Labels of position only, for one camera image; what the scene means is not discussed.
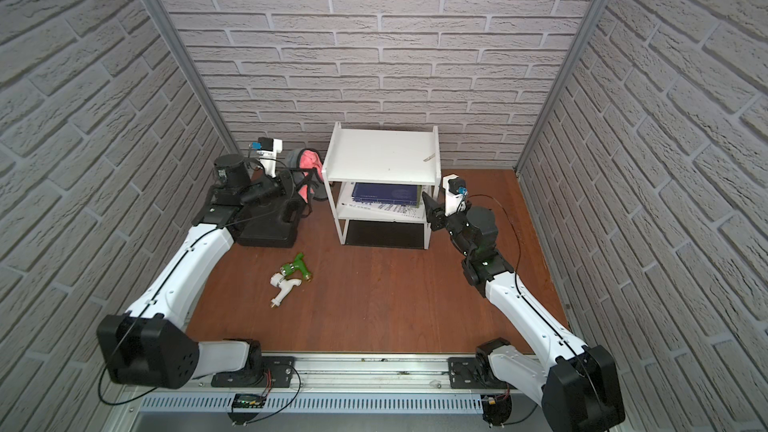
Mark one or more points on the white small bookshelf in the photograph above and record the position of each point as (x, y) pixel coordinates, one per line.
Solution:
(381, 156)

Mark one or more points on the black plastic tool case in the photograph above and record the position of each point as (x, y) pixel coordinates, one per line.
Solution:
(273, 225)

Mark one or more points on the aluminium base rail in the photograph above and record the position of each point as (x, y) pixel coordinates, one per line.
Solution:
(335, 383)

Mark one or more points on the grey and pink cloth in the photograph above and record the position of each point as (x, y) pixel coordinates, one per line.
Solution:
(306, 166)

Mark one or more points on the small green circuit board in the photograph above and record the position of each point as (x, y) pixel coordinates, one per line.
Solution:
(248, 401)

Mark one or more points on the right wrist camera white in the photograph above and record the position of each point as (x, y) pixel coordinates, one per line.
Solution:
(453, 192)

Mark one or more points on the aluminium corner post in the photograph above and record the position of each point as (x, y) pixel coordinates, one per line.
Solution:
(574, 53)
(171, 36)

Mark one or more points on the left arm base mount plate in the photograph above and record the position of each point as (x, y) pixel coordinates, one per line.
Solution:
(274, 371)

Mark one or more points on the black round connector right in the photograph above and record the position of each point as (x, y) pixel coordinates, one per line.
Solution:
(496, 409)

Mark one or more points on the aluminium corner post right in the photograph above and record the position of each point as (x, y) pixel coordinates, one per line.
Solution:
(574, 53)

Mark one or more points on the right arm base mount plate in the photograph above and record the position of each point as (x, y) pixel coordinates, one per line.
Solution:
(466, 373)

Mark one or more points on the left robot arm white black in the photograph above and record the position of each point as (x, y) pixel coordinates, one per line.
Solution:
(147, 345)

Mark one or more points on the green and white spray nozzle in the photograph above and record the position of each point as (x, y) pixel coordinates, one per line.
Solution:
(289, 276)

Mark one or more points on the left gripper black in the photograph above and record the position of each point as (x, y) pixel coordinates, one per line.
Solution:
(285, 184)

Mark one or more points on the white printed book on shelf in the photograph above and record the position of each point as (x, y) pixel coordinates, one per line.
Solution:
(347, 204)

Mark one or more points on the aluminium corner post left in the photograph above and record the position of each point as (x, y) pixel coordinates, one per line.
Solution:
(171, 36)

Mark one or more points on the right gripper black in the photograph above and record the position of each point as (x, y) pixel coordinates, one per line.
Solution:
(435, 213)

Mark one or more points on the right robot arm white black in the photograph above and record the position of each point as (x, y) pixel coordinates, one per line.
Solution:
(575, 385)

